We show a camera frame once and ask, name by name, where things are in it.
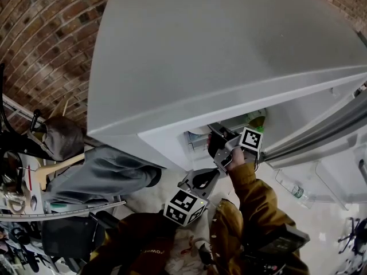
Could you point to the white fridge door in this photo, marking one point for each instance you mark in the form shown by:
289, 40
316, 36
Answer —
329, 165

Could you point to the black chest device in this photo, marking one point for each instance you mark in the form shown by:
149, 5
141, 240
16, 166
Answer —
286, 239

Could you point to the person's right forearm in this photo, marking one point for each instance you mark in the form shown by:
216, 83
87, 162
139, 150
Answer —
252, 199

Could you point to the white fridge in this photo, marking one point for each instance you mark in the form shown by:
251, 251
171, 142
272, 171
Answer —
200, 53

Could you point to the metal rack rail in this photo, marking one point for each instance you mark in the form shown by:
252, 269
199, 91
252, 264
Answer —
71, 211

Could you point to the black bag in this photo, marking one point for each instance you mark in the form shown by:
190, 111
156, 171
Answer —
68, 236

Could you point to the wooden clothes hanger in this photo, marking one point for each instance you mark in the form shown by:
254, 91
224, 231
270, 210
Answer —
54, 168

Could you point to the person's right hand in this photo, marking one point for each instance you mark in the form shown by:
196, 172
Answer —
238, 159

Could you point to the brown cap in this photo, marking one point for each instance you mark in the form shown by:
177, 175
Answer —
63, 139

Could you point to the person's brown jacket torso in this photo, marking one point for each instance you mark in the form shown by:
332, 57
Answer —
226, 239

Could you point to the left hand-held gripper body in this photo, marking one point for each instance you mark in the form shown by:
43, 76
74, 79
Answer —
186, 205

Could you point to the clear plastic water bottle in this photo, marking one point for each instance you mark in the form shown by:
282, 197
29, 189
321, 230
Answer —
298, 192

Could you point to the office chair base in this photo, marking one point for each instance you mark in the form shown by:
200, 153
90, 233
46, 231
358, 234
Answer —
354, 236

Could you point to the grey hanging garment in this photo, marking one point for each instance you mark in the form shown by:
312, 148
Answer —
100, 173

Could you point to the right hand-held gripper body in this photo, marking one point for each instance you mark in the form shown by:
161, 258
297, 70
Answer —
250, 140

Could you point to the green lidded container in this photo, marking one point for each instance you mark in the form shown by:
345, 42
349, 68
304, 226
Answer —
256, 120

